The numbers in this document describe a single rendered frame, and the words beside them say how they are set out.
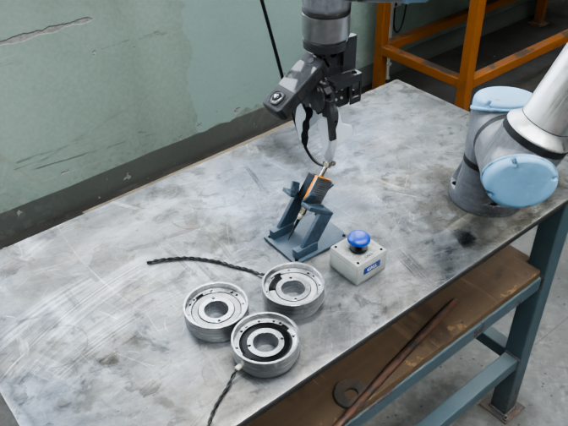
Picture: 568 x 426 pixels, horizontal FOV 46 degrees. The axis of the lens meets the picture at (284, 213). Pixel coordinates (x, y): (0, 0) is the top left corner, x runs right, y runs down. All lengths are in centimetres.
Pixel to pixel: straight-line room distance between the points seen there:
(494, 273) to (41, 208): 179
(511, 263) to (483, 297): 15
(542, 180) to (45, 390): 84
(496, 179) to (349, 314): 33
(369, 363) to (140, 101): 169
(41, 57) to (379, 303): 171
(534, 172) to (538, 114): 9
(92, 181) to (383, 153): 156
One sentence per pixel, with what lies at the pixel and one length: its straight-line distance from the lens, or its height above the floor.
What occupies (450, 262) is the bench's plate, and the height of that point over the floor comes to 80.
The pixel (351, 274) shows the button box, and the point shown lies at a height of 82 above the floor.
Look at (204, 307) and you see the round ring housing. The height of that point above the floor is 83.
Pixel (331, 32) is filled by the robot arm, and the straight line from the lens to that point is 104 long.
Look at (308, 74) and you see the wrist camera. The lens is 106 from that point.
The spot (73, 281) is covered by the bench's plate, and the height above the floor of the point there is 80.
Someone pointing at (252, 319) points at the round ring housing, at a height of 83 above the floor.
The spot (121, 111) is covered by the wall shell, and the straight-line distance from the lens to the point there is 273.
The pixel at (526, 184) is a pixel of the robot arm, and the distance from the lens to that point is 116.
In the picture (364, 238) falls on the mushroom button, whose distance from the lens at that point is 115.
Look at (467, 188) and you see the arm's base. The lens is 135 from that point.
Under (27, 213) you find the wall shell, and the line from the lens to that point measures 275.
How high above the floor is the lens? 160
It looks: 37 degrees down
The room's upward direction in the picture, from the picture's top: 2 degrees counter-clockwise
